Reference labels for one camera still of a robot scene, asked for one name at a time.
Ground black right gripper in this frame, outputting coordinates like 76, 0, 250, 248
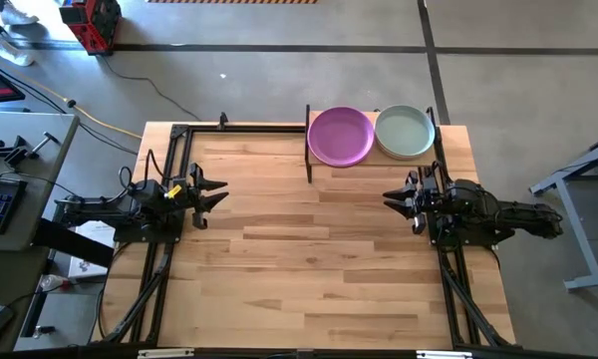
381, 167, 443, 235

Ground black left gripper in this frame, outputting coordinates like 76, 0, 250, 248
177, 163, 230, 231

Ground sage green plate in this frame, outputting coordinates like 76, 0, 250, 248
374, 104, 437, 160

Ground magenta plate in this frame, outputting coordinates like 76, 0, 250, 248
306, 106, 377, 170

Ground grey lower shelf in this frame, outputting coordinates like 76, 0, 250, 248
14, 291, 106, 351

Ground white cardboard box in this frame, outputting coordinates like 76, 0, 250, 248
68, 220, 117, 279

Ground black flat beam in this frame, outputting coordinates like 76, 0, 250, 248
31, 217, 117, 269

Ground grey side desk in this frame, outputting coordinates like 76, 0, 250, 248
0, 110, 82, 253

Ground grey blue metal stand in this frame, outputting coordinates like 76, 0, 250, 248
528, 130, 598, 292

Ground black bar clamp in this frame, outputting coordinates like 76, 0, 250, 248
0, 131, 62, 170

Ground red and black equipment case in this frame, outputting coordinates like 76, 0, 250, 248
58, 0, 124, 57

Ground person's white shoe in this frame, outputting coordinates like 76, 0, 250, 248
0, 0, 40, 27
0, 38, 35, 68

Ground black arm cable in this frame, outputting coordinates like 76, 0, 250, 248
146, 148, 166, 183
117, 166, 135, 193

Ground black metal rig frame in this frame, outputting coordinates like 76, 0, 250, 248
87, 112, 519, 359

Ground black floor cable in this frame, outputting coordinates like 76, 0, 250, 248
99, 53, 204, 124
0, 62, 140, 157

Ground yellow floor cable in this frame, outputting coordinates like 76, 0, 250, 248
22, 77, 145, 141

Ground white bracket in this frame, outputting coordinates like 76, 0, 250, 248
416, 349, 475, 359
137, 347, 196, 359

